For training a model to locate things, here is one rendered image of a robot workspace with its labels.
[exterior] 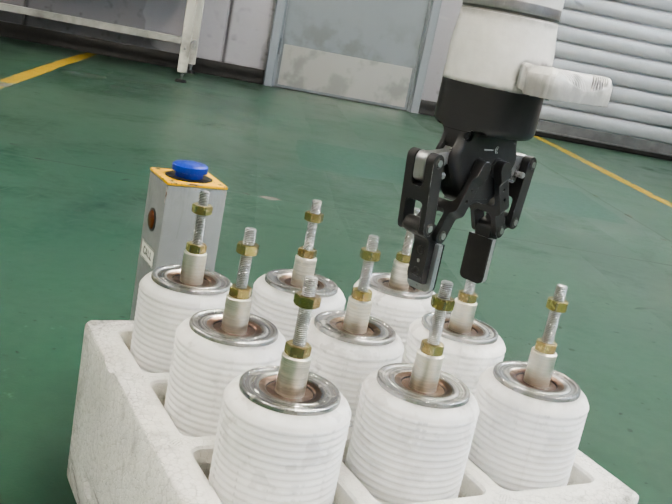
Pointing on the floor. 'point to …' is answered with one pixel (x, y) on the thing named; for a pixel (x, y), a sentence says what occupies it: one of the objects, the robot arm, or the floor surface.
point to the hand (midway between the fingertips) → (450, 268)
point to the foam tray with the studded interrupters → (611, 488)
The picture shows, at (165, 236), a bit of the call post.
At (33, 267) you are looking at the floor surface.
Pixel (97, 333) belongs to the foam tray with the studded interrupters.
